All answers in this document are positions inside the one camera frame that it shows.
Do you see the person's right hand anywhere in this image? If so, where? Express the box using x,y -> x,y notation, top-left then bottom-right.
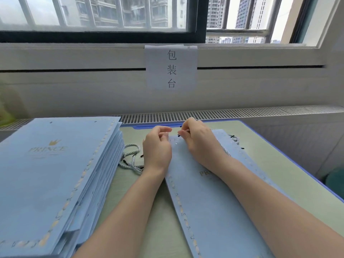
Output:
177,117 -> 231,171

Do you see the person's left hand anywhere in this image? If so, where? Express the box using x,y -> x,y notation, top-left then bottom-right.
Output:
142,126 -> 173,174

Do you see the grey rope bag handle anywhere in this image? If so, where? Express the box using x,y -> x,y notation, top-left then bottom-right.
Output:
122,143 -> 144,165
177,126 -> 245,158
118,158 -> 144,175

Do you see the person's right forearm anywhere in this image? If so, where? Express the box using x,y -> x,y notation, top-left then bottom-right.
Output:
207,156 -> 344,258

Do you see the person's left forearm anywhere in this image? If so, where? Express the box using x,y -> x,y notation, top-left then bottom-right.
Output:
73,168 -> 167,258

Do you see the white radiator vent grille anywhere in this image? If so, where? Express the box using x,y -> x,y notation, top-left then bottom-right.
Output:
0,106 -> 344,132

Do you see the white paper sign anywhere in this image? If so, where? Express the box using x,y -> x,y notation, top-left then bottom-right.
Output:
144,44 -> 199,91

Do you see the flat blue paper bag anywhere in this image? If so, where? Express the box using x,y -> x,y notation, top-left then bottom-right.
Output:
164,128 -> 296,258

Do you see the stack of blue paper bags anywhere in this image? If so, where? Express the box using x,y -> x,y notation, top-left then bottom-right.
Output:
0,116 -> 126,258

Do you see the teal round object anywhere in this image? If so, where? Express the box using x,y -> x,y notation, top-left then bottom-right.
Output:
324,166 -> 344,200

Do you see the black window frame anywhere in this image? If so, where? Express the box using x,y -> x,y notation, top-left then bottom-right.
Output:
0,0 -> 211,44

